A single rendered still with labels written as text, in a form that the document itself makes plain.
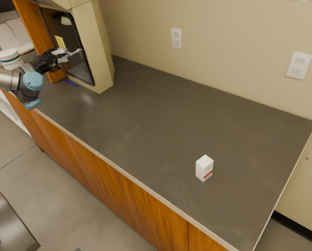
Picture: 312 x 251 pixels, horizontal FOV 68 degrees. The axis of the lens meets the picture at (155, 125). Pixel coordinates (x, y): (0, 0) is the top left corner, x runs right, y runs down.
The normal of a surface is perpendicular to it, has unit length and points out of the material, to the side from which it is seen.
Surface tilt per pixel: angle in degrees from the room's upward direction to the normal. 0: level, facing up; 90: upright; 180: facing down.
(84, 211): 0
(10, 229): 0
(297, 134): 1
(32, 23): 90
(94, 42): 90
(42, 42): 90
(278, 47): 90
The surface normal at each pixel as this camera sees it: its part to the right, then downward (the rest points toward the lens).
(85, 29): 0.76, 0.38
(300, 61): -0.64, 0.56
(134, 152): -0.10, -0.73
